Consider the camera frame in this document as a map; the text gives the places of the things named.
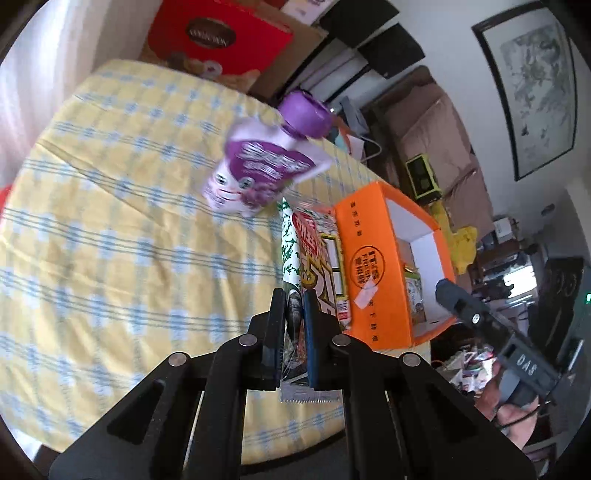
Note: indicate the yellow plaid tablecloth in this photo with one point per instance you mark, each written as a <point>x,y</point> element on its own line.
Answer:
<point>110,257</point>

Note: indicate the framed ink painting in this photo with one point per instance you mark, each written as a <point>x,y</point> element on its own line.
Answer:
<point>531,60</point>

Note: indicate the lime green radio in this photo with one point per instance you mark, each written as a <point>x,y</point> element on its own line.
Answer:
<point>423,180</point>

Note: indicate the green white seaweed packet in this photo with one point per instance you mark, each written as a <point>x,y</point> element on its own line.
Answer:
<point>311,261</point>

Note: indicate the brown sofa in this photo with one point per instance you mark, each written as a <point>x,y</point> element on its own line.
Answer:
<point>416,116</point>

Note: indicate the person's right hand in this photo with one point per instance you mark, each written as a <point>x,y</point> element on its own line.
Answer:
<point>518,422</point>

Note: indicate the purple grape jelly pouch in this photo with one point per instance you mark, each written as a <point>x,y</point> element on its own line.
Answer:
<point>260,161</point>

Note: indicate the white sheer curtain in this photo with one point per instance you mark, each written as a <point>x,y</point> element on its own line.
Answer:
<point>62,44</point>

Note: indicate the red collection gift box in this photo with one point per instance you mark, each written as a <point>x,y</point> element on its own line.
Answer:
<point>220,41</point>

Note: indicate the brown cardboard box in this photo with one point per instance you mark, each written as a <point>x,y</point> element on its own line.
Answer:
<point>305,40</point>

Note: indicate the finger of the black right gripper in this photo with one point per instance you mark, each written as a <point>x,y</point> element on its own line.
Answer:
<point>470,311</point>

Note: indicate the red plastic bag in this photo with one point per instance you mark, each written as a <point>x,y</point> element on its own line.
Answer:
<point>4,194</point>

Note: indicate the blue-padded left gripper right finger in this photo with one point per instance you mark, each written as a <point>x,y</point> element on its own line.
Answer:
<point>320,328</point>

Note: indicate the orange cardboard box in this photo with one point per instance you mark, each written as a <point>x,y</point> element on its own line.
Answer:
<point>382,230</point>

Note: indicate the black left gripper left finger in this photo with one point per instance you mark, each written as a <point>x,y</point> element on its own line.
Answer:
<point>273,340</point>

